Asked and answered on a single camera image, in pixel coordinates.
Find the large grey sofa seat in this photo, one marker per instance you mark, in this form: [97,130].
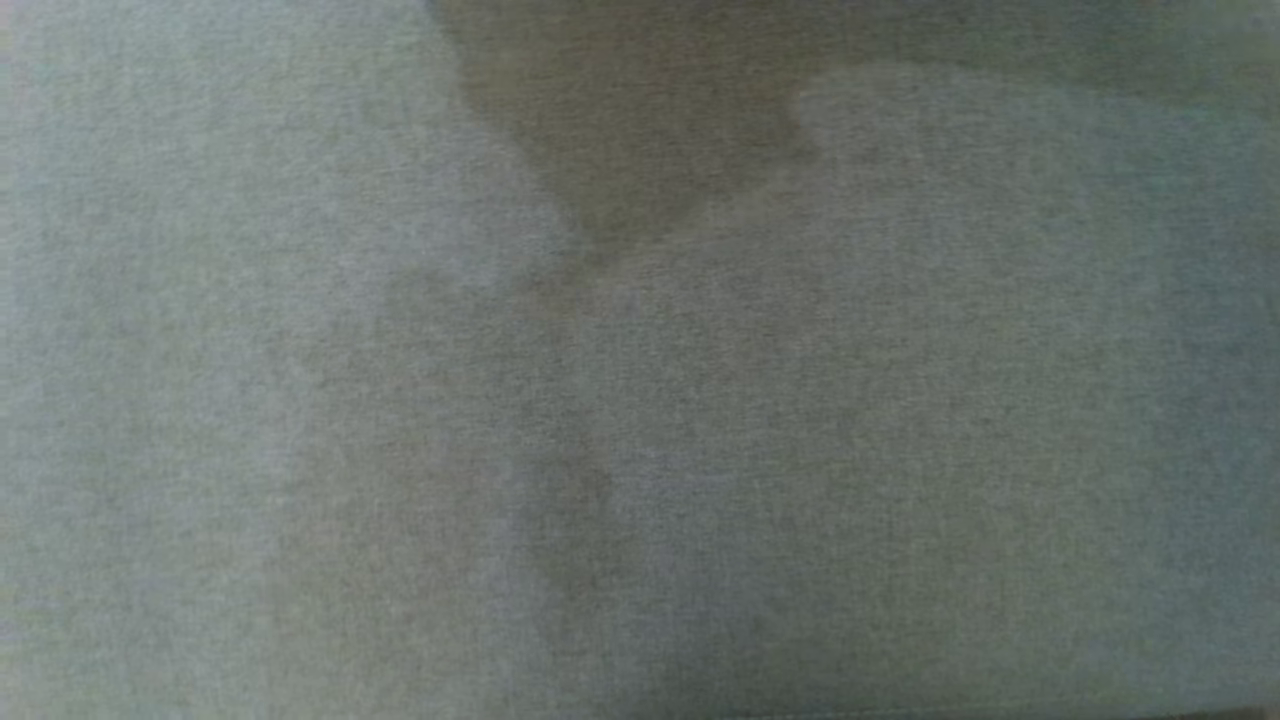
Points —
[640,400]

